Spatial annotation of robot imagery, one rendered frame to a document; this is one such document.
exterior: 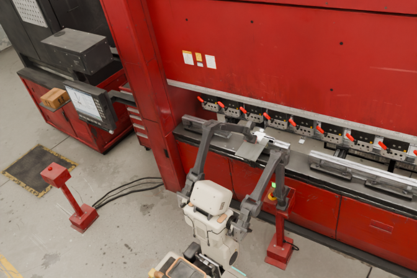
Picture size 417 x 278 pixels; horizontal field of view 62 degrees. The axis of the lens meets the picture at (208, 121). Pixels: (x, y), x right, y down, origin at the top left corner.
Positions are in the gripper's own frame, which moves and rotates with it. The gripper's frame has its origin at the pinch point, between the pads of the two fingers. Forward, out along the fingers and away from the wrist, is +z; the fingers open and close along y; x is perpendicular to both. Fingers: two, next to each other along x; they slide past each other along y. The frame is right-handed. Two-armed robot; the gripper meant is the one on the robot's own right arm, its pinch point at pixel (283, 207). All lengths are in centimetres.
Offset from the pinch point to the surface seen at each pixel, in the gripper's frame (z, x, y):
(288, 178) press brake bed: 3.2, 5.5, 25.2
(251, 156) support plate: -22.1, 32.0, 23.9
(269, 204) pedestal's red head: -5.4, 9.9, -3.2
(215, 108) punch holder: -37, 73, 50
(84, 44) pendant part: -120, 145, 28
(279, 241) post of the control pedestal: 49, 5, -14
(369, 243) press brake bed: 47, -62, 10
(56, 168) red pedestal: -22, 203, -43
